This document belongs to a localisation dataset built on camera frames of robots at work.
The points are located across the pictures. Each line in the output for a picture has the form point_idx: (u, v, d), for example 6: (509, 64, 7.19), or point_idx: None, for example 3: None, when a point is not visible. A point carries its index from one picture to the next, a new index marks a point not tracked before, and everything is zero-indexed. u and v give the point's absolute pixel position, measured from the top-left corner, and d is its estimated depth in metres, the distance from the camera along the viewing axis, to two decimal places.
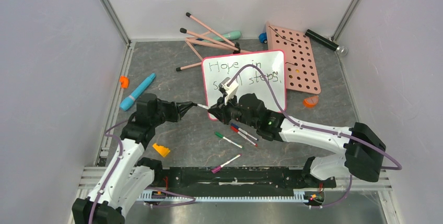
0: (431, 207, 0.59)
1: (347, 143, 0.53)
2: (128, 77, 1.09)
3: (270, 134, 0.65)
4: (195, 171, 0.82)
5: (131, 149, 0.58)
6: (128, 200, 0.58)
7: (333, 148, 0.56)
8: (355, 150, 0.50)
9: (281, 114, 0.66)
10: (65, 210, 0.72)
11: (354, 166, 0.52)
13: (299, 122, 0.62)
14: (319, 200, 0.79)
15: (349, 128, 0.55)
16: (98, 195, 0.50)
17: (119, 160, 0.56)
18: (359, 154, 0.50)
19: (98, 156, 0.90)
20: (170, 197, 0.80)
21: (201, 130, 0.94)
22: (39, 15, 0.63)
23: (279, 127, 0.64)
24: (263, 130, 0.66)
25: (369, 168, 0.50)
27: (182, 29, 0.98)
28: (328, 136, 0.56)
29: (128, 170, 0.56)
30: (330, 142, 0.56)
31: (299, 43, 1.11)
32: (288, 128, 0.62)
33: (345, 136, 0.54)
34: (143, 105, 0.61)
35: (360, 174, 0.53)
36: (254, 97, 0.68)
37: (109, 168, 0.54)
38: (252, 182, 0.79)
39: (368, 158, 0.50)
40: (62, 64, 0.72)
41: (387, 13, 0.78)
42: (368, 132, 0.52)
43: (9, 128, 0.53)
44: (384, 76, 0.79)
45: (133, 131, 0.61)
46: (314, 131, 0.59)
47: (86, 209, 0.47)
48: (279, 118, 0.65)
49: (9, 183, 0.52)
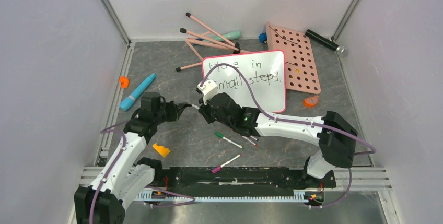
0: (431, 207, 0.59)
1: (320, 132, 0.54)
2: (128, 77, 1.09)
3: (246, 130, 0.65)
4: (195, 171, 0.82)
5: (135, 141, 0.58)
6: (129, 195, 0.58)
7: (308, 137, 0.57)
8: (327, 139, 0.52)
9: (257, 108, 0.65)
10: (65, 210, 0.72)
11: (328, 154, 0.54)
13: (274, 116, 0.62)
14: (319, 200, 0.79)
15: (321, 117, 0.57)
16: (101, 183, 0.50)
17: (122, 151, 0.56)
18: (331, 142, 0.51)
19: (98, 156, 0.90)
20: (171, 197, 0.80)
21: (201, 131, 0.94)
22: (39, 15, 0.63)
23: (255, 121, 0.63)
24: (239, 126, 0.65)
25: (342, 155, 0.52)
27: (182, 29, 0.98)
28: (303, 126, 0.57)
29: (130, 162, 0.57)
30: (304, 133, 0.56)
31: (299, 43, 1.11)
32: (264, 123, 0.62)
33: (317, 125, 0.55)
34: (148, 100, 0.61)
35: (334, 162, 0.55)
36: (222, 95, 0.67)
37: (113, 159, 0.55)
38: (252, 182, 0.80)
39: (339, 145, 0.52)
40: (63, 65, 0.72)
41: (386, 13, 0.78)
42: (339, 119, 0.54)
43: (9, 128, 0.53)
44: (384, 77, 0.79)
45: (137, 126, 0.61)
46: (288, 124, 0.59)
47: (89, 197, 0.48)
48: (255, 113, 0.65)
49: (9, 182, 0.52)
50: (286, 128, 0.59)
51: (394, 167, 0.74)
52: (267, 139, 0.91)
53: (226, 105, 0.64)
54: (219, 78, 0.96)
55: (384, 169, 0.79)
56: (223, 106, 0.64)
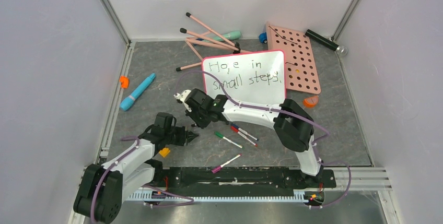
0: (431, 207, 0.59)
1: (276, 117, 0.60)
2: (128, 77, 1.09)
3: (215, 115, 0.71)
4: (196, 171, 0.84)
5: (147, 145, 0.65)
6: (128, 188, 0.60)
7: (267, 122, 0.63)
8: (281, 122, 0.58)
9: (224, 96, 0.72)
10: (65, 210, 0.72)
11: (284, 138, 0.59)
13: (239, 102, 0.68)
14: (319, 200, 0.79)
15: (279, 104, 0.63)
16: (113, 165, 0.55)
17: (135, 148, 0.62)
18: (284, 125, 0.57)
19: (98, 156, 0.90)
20: (173, 197, 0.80)
21: (201, 130, 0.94)
22: (39, 15, 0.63)
23: (222, 107, 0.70)
24: (208, 112, 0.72)
25: (296, 138, 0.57)
27: (182, 29, 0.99)
28: (262, 112, 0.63)
29: (139, 160, 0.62)
30: (264, 117, 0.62)
31: (299, 43, 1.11)
32: (230, 108, 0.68)
33: (275, 110, 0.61)
34: (161, 117, 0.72)
35: (291, 146, 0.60)
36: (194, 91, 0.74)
37: (126, 151, 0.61)
38: (252, 182, 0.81)
39: (292, 128, 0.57)
40: (62, 65, 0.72)
41: (387, 13, 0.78)
42: (294, 106, 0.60)
43: (8, 128, 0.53)
44: (385, 77, 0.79)
45: (149, 137, 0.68)
46: (251, 109, 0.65)
47: (96, 177, 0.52)
48: (222, 99, 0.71)
49: (9, 182, 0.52)
50: (248, 113, 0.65)
51: (394, 167, 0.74)
52: (267, 139, 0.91)
53: (193, 96, 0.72)
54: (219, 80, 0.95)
55: (384, 169, 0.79)
56: (190, 97, 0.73)
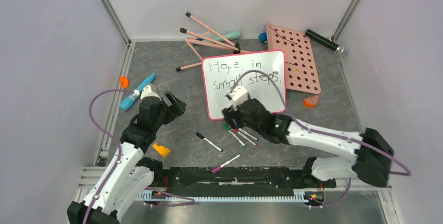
0: (431, 207, 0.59)
1: (358, 150, 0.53)
2: (128, 77, 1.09)
3: (277, 137, 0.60)
4: (195, 171, 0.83)
5: (130, 153, 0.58)
6: (126, 202, 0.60)
7: (344, 153, 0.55)
8: (365, 156, 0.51)
9: (288, 116, 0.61)
10: (65, 210, 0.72)
11: (363, 172, 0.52)
13: (307, 126, 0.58)
14: (319, 200, 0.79)
15: (358, 133, 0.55)
16: (93, 199, 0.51)
17: (116, 164, 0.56)
18: (369, 160, 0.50)
19: (98, 156, 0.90)
20: (167, 197, 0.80)
21: (201, 130, 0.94)
22: (40, 15, 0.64)
23: (287, 129, 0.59)
24: (269, 133, 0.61)
25: (379, 175, 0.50)
27: (182, 29, 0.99)
28: (338, 141, 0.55)
29: (125, 175, 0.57)
30: (341, 148, 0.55)
31: (299, 43, 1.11)
32: (296, 132, 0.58)
33: (355, 141, 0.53)
34: (146, 108, 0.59)
35: (368, 179, 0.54)
36: (253, 99, 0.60)
37: (107, 173, 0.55)
38: (252, 182, 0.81)
39: (377, 164, 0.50)
40: (63, 64, 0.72)
41: (386, 14, 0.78)
42: (378, 138, 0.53)
43: (9, 128, 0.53)
44: (384, 77, 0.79)
45: (133, 135, 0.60)
46: (323, 136, 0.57)
47: (81, 213, 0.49)
48: (287, 120, 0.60)
49: (9, 183, 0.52)
50: (319, 140, 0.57)
51: (395, 167, 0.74)
52: (267, 139, 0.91)
53: (257, 110, 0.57)
54: (219, 80, 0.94)
55: None
56: (252, 112, 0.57)
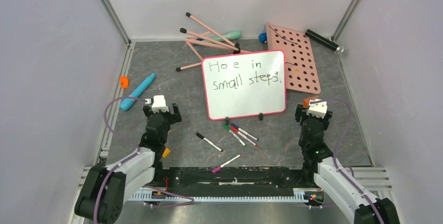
0: (431, 208, 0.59)
1: (363, 205, 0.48)
2: (128, 77, 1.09)
3: (310, 161, 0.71)
4: (195, 171, 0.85)
5: (147, 154, 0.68)
6: (132, 189, 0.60)
7: (352, 204, 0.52)
8: (365, 212, 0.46)
9: (332, 152, 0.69)
10: (65, 210, 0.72)
11: None
13: (339, 166, 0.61)
14: (319, 200, 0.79)
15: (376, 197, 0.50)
16: (116, 166, 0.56)
17: (136, 154, 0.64)
18: (366, 220, 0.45)
19: (98, 156, 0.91)
20: (173, 197, 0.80)
21: (201, 130, 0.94)
22: (40, 15, 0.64)
23: (321, 159, 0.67)
24: (309, 153, 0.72)
25: None
27: (182, 29, 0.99)
28: (353, 191, 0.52)
29: (140, 165, 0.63)
30: (351, 196, 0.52)
31: (299, 43, 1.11)
32: (327, 166, 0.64)
33: (366, 198, 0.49)
34: (152, 129, 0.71)
35: None
36: (321, 125, 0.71)
37: (128, 156, 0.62)
38: (252, 182, 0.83)
39: None
40: (62, 64, 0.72)
41: (387, 14, 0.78)
42: (392, 213, 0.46)
43: (8, 128, 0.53)
44: (384, 77, 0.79)
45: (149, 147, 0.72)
46: (344, 179, 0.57)
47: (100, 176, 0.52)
48: (328, 154, 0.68)
49: (9, 183, 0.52)
50: (338, 180, 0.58)
51: (394, 167, 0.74)
52: (267, 139, 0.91)
53: (314, 132, 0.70)
54: (219, 80, 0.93)
55: (384, 169, 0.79)
56: (311, 131, 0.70)
